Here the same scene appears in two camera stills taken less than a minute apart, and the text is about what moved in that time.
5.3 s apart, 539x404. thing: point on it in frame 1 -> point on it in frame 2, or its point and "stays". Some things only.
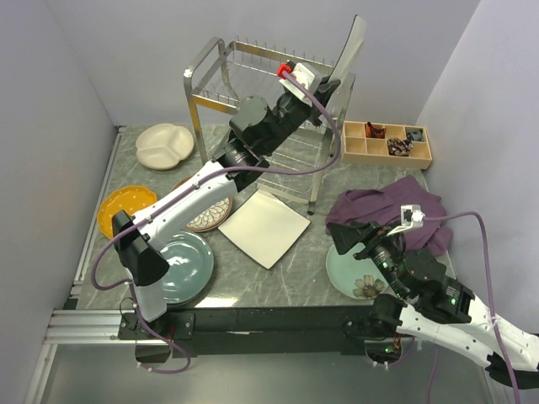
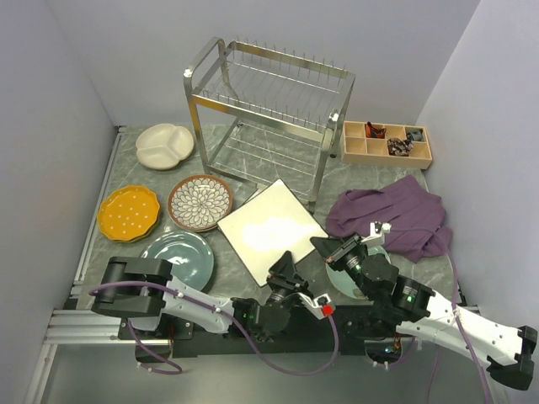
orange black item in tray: (373, 132) stays
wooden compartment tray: (386, 145) stays
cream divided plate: (162, 146) stays
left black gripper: (324, 92) -> (284, 277)
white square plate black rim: (351, 46) -> (269, 225)
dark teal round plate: (190, 263) stays
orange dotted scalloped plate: (129, 199) stays
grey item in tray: (415, 135) stays
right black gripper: (344, 235) -> (327, 246)
